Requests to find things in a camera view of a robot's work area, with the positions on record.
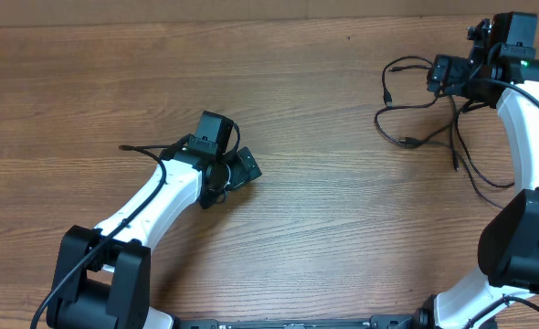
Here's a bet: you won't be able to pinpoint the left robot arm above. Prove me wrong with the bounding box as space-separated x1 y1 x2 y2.
31 111 261 329

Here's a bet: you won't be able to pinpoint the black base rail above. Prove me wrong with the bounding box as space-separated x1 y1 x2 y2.
173 295 436 329

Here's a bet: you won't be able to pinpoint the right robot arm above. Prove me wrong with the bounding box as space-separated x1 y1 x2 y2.
410 12 539 328

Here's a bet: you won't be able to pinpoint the thin black cable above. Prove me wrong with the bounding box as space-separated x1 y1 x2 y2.
447 95 516 189
396 135 508 210

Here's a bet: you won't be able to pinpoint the thick black usb cable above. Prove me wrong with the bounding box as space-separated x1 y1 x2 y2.
373 55 485 150

